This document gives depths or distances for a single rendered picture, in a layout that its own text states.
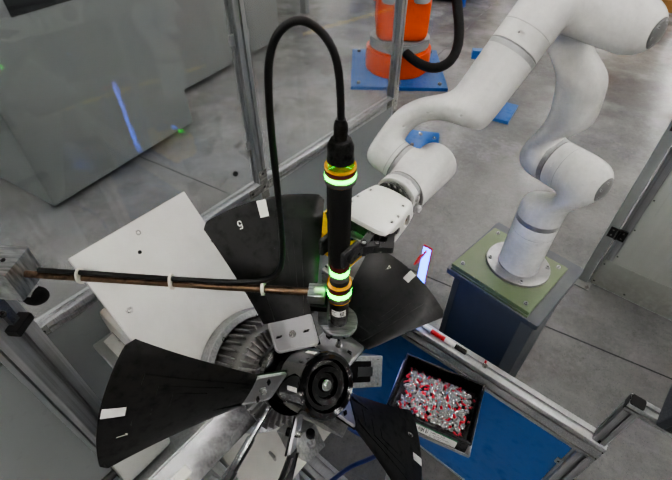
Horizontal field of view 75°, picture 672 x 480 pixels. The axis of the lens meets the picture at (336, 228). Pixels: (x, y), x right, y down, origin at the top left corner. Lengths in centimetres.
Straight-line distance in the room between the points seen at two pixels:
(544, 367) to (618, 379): 34
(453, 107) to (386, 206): 21
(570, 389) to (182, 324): 191
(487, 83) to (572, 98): 31
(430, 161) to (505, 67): 19
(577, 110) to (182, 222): 88
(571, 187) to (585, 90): 24
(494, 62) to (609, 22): 21
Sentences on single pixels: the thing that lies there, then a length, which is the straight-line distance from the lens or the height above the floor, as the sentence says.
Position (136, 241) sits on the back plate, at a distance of 97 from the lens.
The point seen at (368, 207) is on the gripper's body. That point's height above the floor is 149.
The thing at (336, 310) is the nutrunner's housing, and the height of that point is 133.
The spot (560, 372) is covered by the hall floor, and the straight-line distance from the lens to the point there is 248.
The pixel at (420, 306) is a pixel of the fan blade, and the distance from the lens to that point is 100.
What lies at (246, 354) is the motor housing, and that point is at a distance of 91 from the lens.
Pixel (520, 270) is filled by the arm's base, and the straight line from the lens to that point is 140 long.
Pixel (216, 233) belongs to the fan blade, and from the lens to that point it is 83.
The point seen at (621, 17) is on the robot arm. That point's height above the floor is 172.
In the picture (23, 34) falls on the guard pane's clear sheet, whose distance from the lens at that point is 110.
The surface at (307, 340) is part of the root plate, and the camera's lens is 85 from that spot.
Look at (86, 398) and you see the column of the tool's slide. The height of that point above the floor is 81.
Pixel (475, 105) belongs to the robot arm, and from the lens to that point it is 81.
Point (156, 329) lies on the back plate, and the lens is 98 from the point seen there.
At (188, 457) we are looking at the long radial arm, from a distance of 92.
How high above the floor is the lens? 196
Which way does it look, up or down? 43 degrees down
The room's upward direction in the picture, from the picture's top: straight up
